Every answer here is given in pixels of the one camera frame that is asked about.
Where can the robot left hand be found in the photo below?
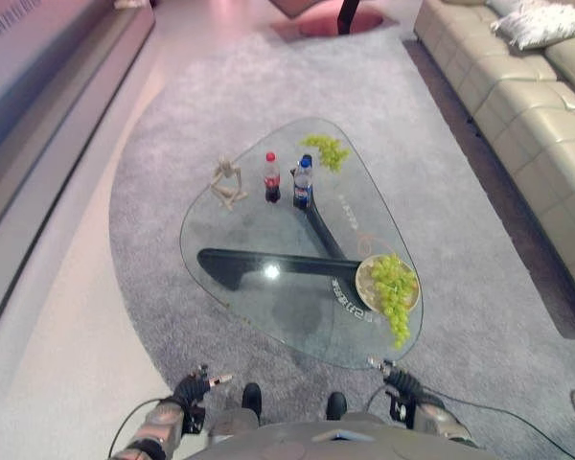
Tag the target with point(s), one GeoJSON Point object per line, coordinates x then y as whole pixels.
{"type": "Point", "coordinates": [190, 386]}

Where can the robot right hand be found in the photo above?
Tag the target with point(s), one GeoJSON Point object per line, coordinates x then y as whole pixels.
{"type": "Point", "coordinates": [397, 377]}

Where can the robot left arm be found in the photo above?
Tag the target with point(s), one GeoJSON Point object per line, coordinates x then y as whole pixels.
{"type": "Point", "coordinates": [155, 428]}

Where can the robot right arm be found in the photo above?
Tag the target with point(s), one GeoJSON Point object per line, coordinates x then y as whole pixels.
{"type": "Point", "coordinates": [435, 417]}

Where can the round beige plate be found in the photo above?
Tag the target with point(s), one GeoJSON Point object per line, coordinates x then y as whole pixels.
{"type": "Point", "coordinates": [364, 287]}

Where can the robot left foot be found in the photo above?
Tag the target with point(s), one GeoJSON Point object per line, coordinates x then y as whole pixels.
{"type": "Point", "coordinates": [251, 397]}

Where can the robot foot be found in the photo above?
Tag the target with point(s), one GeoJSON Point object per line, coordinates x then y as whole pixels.
{"type": "Point", "coordinates": [336, 405]}
{"type": "Point", "coordinates": [251, 397]}

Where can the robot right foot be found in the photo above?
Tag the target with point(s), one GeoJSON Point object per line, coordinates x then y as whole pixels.
{"type": "Point", "coordinates": [336, 405]}

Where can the large green grape bunch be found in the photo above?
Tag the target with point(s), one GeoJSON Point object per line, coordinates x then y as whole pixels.
{"type": "Point", "coordinates": [392, 292]}

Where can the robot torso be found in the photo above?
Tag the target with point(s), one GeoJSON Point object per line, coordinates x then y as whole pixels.
{"type": "Point", "coordinates": [335, 441]}

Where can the glass coffee table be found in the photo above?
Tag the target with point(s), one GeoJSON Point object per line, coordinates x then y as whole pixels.
{"type": "Point", "coordinates": [301, 244]}

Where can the grey carpet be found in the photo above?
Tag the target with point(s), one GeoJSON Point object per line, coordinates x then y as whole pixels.
{"type": "Point", "coordinates": [316, 230]}

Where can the black table base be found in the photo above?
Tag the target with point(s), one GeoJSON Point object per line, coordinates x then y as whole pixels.
{"type": "Point", "coordinates": [287, 249]}

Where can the wooden mannequin figure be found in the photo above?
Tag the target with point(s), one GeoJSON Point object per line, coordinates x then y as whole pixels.
{"type": "Point", "coordinates": [227, 184]}

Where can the blue cap cola bottle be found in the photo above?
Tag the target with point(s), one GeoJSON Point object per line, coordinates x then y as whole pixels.
{"type": "Point", "coordinates": [303, 184]}

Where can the red cap cola bottle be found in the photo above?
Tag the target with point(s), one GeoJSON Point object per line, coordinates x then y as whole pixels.
{"type": "Point", "coordinates": [272, 178]}

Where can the small green grape bunch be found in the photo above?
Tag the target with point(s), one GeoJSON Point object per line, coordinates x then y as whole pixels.
{"type": "Point", "coordinates": [329, 149]}

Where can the beige leather sofa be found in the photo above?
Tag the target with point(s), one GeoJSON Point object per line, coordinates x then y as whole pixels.
{"type": "Point", "coordinates": [522, 115]}

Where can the long low tv cabinet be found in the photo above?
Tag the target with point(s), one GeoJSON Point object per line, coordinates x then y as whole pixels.
{"type": "Point", "coordinates": [43, 110]}

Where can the reddish floor mat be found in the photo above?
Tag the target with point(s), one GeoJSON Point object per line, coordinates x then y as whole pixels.
{"type": "Point", "coordinates": [340, 23]}

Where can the black chair leg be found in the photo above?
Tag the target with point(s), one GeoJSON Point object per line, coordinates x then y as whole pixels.
{"type": "Point", "coordinates": [347, 15]}

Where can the white fluffy cushion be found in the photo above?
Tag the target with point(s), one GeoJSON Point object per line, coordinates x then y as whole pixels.
{"type": "Point", "coordinates": [536, 24]}

